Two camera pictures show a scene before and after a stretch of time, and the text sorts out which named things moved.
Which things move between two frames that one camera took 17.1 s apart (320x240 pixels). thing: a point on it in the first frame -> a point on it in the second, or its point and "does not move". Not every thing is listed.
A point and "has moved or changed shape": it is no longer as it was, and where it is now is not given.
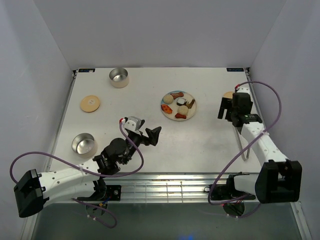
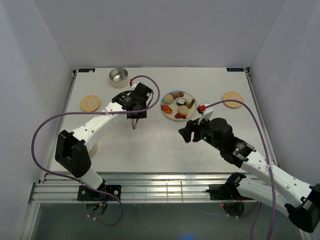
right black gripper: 226,104 -> 192,126
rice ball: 183,109 does not move
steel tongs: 241,144 has moved or changed shape
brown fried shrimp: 189,105 does not move
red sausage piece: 178,115 does not move
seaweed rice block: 180,101 does not move
